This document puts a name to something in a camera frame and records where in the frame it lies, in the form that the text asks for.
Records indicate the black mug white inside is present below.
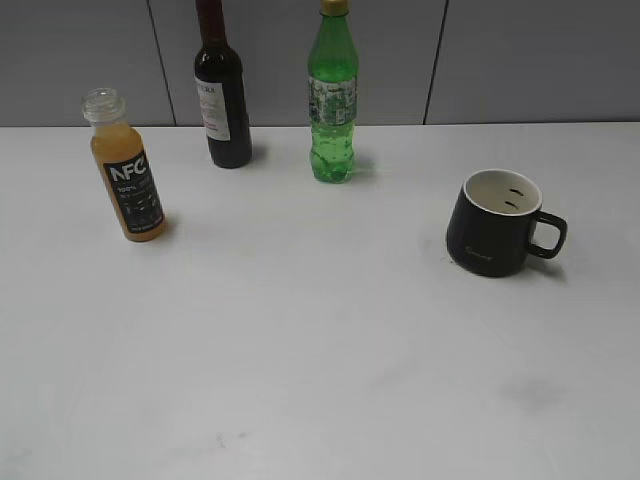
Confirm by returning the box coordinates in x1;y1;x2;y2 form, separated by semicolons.
445;169;568;278

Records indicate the NFC orange juice bottle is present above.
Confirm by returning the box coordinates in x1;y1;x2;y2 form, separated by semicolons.
82;88;167;242

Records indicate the green soda bottle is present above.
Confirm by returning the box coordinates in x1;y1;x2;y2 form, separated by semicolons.
307;1;359;184

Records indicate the dark red wine bottle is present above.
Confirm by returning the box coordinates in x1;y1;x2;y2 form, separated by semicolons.
194;0;252;169

